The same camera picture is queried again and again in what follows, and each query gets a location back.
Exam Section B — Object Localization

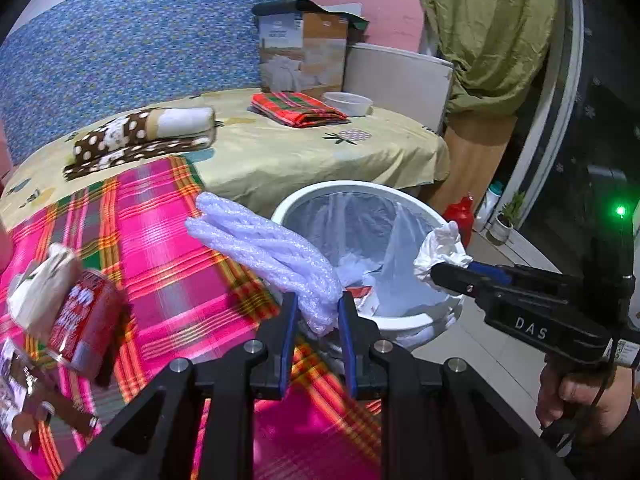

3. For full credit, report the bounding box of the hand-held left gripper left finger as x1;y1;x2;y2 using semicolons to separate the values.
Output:
60;292;301;480

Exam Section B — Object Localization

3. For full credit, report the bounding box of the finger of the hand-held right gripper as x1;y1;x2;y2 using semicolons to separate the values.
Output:
431;262;493;306
467;261;513;287

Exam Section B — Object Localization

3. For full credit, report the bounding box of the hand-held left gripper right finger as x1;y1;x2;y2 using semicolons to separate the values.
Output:
337;291;576;480

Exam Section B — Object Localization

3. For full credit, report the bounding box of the white tissue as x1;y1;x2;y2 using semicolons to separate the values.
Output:
414;221;473;283

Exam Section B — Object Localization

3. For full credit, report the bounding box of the white plastic trash bin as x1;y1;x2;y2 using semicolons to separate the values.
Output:
270;180;473;356

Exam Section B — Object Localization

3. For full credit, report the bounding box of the white foam net sleeve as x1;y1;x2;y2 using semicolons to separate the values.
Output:
186;191;346;338

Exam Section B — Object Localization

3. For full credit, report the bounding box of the red drink can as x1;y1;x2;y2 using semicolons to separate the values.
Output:
47;267;128;376

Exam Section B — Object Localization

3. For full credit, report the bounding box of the white paper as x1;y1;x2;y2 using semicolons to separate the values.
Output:
6;242;83;338

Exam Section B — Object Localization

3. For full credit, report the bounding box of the person's right hand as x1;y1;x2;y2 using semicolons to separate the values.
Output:
537;360;637;437

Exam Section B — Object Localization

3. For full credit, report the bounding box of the small potted plant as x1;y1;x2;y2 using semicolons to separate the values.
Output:
487;192;526;246

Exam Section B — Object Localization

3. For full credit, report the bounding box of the red bottle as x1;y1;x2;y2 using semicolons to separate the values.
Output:
442;192;476;248

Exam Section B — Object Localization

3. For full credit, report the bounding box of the white bottle with teal cap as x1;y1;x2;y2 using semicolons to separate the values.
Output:
477;180;503;233

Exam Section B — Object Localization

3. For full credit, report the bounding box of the clear plastic bin liner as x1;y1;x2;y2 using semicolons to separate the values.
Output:
280;191;463;351

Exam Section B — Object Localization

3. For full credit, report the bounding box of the pink plaid blanket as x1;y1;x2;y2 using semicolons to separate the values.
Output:
0;156;396;480

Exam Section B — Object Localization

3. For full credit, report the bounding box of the yellow printed bedsheet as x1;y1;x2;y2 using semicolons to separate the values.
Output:
0;87;451;231

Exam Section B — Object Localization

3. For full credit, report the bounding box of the white bowl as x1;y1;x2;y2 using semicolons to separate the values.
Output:
322;91;374;118

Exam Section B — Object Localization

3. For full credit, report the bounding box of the folded red plaid cloth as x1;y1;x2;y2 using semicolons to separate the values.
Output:
250;91;351;128

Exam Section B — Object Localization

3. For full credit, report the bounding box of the green curtain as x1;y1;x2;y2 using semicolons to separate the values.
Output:
412;0;563;118

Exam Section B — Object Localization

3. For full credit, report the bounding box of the open cardboard box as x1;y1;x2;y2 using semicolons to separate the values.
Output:
252;0;371;101

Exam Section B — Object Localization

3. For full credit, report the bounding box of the brown polka dot blanket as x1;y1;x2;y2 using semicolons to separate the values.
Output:
62;106;217;181

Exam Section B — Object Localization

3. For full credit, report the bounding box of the blue floral headboard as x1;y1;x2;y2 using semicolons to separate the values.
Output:
0;0;313;166

